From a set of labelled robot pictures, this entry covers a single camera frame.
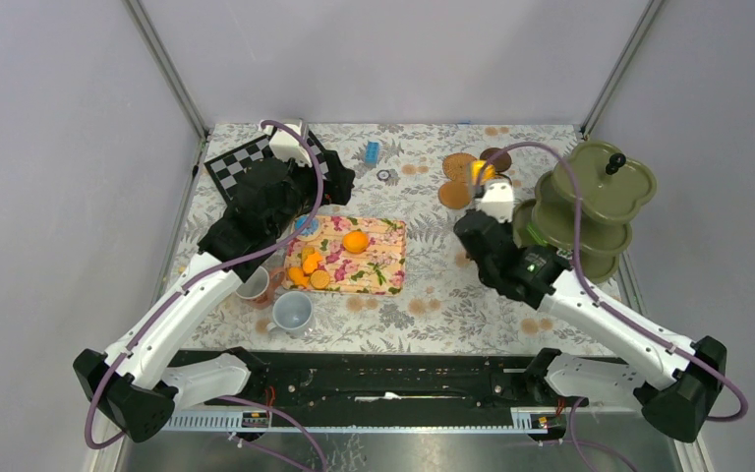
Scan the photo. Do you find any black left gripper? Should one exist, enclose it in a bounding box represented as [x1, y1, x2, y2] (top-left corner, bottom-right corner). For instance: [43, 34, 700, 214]
[268, 149, 355, 239]

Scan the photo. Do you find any purple cake slice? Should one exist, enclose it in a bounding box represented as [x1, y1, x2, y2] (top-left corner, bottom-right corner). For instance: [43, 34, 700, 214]
[556, 249, 573, 260]

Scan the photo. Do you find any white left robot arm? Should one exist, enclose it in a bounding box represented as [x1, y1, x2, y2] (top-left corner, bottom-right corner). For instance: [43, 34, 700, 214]
[73, 150, 356, 449]

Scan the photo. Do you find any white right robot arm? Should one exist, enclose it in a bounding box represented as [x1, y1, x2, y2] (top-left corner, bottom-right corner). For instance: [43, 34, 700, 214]
[453, 210, 726, 443]

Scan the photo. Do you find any blue donut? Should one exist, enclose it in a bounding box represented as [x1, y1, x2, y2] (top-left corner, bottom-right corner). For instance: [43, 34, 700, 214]
[294, 215, 321, 242]

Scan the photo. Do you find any black white checkerboard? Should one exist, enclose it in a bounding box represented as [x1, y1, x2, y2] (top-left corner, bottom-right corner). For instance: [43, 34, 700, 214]
[204, 133, 356, 207]

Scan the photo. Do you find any round brown cookie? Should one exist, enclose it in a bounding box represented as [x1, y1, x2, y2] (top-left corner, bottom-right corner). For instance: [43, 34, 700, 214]
[309, 269, 331, 290]

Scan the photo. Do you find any floral serving tray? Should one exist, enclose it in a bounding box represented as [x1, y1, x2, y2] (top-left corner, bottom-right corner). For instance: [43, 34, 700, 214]
[283, 215, 407, 296]

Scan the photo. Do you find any black orange face coaster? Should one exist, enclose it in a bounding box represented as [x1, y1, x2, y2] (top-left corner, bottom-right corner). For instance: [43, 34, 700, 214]
[492, 173, 513, 187]

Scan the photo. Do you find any blue toy brick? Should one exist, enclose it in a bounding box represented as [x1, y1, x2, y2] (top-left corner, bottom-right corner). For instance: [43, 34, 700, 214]
[363, 142, 380, 167]

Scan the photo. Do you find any plain orange coaster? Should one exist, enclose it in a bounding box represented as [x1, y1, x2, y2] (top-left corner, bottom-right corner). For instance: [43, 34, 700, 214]
[437, 180, 473, 209]

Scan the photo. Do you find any dark brown coaster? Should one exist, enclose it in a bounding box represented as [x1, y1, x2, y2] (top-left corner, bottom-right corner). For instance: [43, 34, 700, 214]
[480, 147, 512, 173]

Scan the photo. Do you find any white mug front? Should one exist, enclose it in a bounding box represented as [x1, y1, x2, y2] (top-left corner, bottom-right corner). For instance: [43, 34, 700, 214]
[265, 291, 316, 337]

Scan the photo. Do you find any green three-tier stand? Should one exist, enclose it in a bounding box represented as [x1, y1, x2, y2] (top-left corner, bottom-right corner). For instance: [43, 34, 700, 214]
[513, 141, 657, 283]

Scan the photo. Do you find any woven tan coaster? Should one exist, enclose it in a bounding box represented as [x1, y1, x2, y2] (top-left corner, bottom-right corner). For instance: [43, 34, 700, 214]
[442, 152, 478, 183]

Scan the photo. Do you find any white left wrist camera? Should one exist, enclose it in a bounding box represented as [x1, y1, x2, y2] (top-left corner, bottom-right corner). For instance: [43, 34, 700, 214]
[262, 119, 311, 167]

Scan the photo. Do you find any white mug with red handle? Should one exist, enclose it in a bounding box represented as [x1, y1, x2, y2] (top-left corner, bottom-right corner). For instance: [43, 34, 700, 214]
[236, 266, 286, 309]

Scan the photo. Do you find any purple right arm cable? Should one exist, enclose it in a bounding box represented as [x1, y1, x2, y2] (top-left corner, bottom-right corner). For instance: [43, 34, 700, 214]
[478, 142, 750, 472]

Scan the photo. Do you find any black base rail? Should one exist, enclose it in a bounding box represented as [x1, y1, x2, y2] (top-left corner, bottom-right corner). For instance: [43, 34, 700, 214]
[168, 348, 591, 432]

